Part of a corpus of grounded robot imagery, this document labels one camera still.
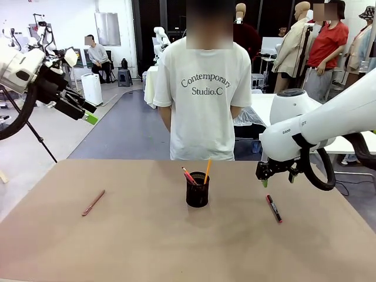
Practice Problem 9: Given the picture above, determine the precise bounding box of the yellow pencil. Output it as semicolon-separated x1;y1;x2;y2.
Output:
203;157;212;185

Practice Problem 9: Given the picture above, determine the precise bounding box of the red and black marker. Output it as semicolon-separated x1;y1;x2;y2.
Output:
266;193;283;224

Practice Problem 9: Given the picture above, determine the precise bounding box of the right arm black hose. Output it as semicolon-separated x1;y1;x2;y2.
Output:
293;132;376;192

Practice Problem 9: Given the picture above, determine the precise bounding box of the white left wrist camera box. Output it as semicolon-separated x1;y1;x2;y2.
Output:
63;48;79;68

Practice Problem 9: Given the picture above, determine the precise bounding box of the seated person in grey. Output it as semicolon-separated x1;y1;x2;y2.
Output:
84;34;113;83

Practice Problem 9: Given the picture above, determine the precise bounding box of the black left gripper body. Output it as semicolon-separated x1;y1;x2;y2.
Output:
36;68;69;105

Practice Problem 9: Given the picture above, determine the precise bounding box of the pink pen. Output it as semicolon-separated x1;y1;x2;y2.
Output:
81;189;106;217

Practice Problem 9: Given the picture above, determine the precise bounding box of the black mesh pen holder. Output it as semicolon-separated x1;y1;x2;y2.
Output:
185;171;210;208

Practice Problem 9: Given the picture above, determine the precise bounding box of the white air purifier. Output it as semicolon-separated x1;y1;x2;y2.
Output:
80;73;104;106

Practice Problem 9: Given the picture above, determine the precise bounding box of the table with white cloth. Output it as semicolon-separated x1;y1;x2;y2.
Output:
143;66;162;109

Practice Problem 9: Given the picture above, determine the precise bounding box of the arm black hose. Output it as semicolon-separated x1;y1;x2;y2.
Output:
0;83;39;142
293;132;376;192

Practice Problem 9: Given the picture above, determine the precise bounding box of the red pencil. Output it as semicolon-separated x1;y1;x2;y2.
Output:
181;166;198;186

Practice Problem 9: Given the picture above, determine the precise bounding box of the person in white t-shirt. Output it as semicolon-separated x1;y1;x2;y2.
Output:
152;0;253;162

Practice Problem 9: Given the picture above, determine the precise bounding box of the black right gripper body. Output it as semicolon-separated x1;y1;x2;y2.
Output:
255;159;301;181

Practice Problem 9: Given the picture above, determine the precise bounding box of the silver wall panel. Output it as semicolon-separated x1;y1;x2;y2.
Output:
94;12;122;47

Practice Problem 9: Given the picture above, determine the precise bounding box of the left arm black hose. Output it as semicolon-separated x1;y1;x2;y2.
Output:
0;83;39;142

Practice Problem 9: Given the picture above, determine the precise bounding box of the white side table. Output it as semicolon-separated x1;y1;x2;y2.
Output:
251;93;376;177

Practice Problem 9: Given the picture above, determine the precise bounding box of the mannequin with bucket hat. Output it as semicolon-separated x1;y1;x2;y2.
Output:
345;5;376;75

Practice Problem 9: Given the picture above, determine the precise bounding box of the person's right forearm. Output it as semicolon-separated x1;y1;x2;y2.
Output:
159;105;173;133

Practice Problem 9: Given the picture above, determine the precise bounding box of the grey plastic stool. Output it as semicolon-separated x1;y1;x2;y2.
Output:
117;68;133;88

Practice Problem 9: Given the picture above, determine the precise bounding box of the black light stand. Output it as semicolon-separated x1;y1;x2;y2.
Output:
293;25;313;95

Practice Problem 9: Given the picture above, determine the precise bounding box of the clear plastic sheet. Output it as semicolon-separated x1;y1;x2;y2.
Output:
233;105;267;127

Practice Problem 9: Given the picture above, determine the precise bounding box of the person's left forearm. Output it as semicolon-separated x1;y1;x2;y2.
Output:
230;104;244;120

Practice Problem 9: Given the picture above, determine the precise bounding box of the mannequin in beige jacket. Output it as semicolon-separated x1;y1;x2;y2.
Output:
271;1;313;94

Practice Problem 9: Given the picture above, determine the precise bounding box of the mannequin in dark red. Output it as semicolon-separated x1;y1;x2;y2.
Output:
233;2;263;61

